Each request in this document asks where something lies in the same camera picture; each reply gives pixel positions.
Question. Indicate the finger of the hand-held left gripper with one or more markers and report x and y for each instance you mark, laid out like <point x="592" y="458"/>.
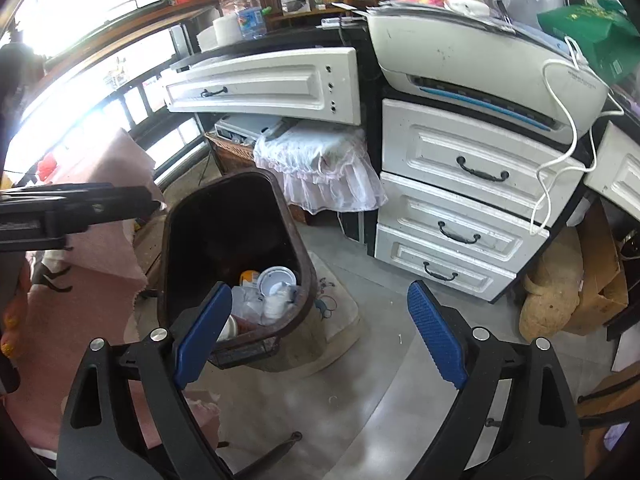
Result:
<point x="115" y="207"/>

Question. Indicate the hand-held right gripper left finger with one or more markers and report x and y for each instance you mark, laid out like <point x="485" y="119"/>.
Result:
<point x="200" y="335"/>

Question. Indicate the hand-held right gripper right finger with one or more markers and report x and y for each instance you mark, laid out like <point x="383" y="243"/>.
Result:
<point x="435" y="335"/>

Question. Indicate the dark brown trash bin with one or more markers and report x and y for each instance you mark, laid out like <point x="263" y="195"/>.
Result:
<point x="220" y="230"/>

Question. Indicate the white paper cup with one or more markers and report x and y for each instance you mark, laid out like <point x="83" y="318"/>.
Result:
<point x="227" y="330"/>

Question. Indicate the red cup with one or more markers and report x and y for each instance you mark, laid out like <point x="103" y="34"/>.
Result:
<point x="47" y="167"/>

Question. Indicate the pink polka-dot tablecloth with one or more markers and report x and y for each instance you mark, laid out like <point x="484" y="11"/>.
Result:
<point x="100" y="270"/>

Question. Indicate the white low drawer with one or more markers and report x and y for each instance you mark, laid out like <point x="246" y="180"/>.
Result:
<point x="400" y="255"/>

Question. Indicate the white round plastic lid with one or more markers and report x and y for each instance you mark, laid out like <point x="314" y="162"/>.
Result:
<point x="277" y="280"/>

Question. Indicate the beige plush toy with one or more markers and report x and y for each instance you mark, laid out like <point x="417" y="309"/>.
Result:
<point x="550" y="300"/>

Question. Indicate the white middle drawer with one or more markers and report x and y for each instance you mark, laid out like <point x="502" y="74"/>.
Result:
<point x="415" y="215"/>

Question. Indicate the wicker basket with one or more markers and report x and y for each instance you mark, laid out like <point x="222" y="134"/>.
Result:
<point x="227" y="155"/>

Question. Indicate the dark wooden window railing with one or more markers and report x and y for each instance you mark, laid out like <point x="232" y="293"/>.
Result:
<point x="125" y="35"/>

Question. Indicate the open cardboard box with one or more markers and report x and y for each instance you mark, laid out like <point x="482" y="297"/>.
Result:
<point x="600" y="280"/>

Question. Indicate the white drawer under printer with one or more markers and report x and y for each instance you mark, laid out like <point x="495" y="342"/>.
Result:
<point x="440" y="145"/>

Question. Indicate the white lace cloth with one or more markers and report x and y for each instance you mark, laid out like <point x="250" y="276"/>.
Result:
<point x="320" y="170"/>

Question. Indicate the white tissue roll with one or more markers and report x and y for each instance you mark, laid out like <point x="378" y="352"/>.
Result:
<point x="222" y="30"/>

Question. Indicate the plastic water bottle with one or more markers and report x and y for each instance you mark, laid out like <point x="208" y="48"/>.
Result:
<point x="250" y="15"/>

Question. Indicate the white side drawer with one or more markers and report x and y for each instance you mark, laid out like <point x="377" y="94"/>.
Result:
<point x="617" y="170"/>

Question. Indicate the white printer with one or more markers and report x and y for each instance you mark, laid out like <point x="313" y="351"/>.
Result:
<point x="475" y="65"/>

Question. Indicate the white round device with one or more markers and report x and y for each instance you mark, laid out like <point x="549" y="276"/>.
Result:
<point x="470" y="6"/>

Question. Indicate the green paper bag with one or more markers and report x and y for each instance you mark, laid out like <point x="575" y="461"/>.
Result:
<point x="595" y="35"/>

